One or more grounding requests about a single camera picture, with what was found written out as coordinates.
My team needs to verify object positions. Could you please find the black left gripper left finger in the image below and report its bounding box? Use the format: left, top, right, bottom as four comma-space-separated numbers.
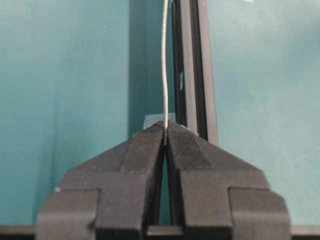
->
35, 122, 164, 240

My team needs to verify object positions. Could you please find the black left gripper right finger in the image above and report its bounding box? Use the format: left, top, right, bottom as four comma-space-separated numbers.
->
167, 122, 291, 240

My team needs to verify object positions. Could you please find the grey steel wire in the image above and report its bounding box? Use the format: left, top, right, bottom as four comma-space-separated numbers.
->
159, 0, 172, 147

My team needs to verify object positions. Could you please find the small tape piece on table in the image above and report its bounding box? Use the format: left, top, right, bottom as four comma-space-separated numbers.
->
143, 112, 176, 129

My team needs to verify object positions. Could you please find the black aluminium rail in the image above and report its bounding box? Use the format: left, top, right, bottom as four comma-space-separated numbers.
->
170, 0, 219, 145

